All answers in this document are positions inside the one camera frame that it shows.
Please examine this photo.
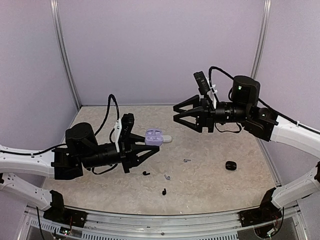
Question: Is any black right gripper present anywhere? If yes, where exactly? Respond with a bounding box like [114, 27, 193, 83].
[173, 94, 251, 133]

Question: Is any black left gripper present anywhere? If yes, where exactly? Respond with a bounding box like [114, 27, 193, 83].
[80, 133, 160, 174]

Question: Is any purple earbud charging case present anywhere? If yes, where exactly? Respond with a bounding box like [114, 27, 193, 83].
[144, 128, 164, 147]

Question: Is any white earbud charging case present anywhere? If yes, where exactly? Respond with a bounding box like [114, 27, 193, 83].
[162, 135, 173, 143]

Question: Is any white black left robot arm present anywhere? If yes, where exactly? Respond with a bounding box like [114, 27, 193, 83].
[0, 113, 160, 223]

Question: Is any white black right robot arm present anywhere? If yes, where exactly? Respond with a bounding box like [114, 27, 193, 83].
[173, 72, 320, 158]

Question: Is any black earbud charging case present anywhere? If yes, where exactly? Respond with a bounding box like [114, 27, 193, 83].
[225, 161, 237, 171]

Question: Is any black earbud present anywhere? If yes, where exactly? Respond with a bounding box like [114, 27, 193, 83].
[162, 188, 167, 196]
[142, 171, 150, 176]

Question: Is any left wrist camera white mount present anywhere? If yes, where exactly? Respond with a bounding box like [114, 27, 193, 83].
[113, 118, 122, 153]

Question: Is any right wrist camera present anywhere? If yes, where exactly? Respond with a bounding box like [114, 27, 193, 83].
[193, 71, 218, 109]

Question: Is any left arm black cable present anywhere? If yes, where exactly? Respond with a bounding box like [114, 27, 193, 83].
[0, 93, 121, 156]

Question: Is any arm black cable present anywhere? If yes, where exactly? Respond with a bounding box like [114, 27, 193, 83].
[207, 66, 320, 136]
[0, 93, 121, 156]

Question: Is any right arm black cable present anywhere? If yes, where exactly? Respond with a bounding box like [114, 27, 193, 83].
[207, 66, 320, 136]

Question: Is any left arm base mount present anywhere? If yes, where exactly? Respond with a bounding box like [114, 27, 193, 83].
[43, 190, 88, 228]

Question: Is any aluminium front rail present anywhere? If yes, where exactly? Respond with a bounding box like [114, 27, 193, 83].
[17, 204, 308, 240]

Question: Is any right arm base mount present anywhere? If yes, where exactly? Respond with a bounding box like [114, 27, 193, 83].
[239, 187, 283, 227]

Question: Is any aluminium corner post right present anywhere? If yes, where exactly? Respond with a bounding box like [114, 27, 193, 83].
[250, 0, 272, 79]

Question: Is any aluminium corner post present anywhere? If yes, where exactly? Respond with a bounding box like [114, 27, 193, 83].
[250, 0, 272, 79]
[50, 0, 82, 111]

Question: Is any aluminium corner post left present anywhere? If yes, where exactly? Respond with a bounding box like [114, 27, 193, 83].
[50, 0, 82, 111]

